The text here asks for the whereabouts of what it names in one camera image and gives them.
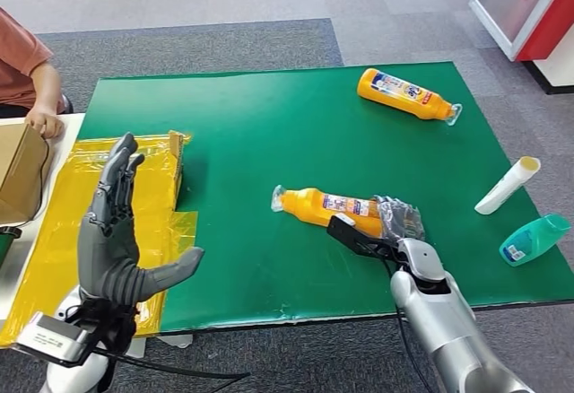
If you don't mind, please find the person's hand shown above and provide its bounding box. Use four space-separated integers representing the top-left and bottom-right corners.
24 104 65 140

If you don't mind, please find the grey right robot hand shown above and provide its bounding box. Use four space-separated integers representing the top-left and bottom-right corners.
374 195 425 244

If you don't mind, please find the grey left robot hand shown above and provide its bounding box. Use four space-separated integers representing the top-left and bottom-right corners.
76 133 205 309

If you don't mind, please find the orange bottle with clear cap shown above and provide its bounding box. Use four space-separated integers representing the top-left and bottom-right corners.
271 185 385 239
357 67 463 127

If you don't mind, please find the teal plastic bottle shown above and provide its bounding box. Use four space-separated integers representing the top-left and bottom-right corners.
498 214 572 267

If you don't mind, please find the brown cardboard box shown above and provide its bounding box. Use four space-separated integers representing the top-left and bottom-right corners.
0 124 55 226

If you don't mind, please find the person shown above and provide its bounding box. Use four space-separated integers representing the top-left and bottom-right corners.
0 6 74 140

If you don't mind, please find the yellow plastic sheet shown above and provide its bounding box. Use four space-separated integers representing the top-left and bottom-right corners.
0 131 198 350

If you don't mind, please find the cardboard flap with yellow tape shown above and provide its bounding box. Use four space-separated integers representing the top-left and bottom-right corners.
168 131 186 210

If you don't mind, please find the dark green container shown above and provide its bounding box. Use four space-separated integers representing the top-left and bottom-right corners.
0 226 22 266

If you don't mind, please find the white tube with yellow cap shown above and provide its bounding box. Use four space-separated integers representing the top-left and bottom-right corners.
474 155 542 216

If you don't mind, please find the green table mat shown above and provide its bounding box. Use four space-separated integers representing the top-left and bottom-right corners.
76 61 574 335

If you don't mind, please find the white cabinet with black base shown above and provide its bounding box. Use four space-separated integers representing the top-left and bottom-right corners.
522 22 574 95

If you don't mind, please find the red and white sign board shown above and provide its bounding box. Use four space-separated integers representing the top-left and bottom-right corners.
467 0 574 63

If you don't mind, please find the thin black cable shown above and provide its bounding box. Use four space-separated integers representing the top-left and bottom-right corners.
17 135 50 228

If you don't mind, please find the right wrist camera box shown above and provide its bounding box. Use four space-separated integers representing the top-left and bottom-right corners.
327 213 401 263

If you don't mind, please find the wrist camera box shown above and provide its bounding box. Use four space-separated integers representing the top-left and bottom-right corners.
327 213 401 263
13 311 96 369

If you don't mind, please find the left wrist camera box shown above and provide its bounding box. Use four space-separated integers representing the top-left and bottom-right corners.
13 311 96 369

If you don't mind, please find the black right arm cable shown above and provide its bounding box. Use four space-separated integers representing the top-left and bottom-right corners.
383 258 434 393

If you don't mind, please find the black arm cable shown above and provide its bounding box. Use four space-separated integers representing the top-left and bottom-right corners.
383 258 434 393
91 345 251 393

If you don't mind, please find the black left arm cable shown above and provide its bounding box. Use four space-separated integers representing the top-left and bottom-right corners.
91 345 251 393

